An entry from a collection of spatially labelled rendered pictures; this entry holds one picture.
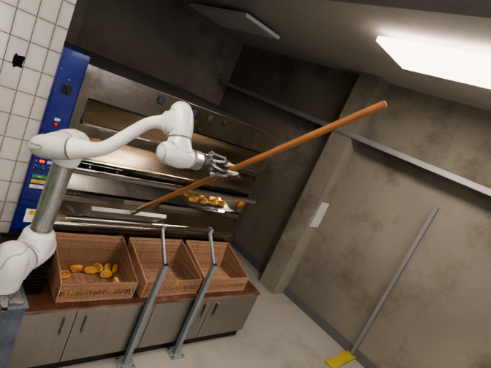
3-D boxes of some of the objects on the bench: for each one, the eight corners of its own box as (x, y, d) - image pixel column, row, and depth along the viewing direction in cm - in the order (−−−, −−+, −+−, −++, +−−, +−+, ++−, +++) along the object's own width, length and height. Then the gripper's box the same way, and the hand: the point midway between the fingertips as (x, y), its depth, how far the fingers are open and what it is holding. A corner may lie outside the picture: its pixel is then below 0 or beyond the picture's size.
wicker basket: (42, 262, 268) (52, 231, 262) (113, 263, 306) (124, 235, 300) (53, 304, 233) (65, 269, 227) (133, 299, 271) (145, 269, 265)
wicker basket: (174, 263, 349) (185, 239, 343) (218, 263, 387) (228, 241, 381) (199, 294, 315) (210, 268, 309) (243, 290, 353) (255, 268, 347)
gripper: (193, 147, 167) (229, 158, 183) (194, 179, 162) (232, 187, 178) (203, 142, 162) (240, 153, 178) (205, 175, 157) (242, 183, 174)
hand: (231, 169), depth 176 cm, fingers closed on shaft, 3 cm apart
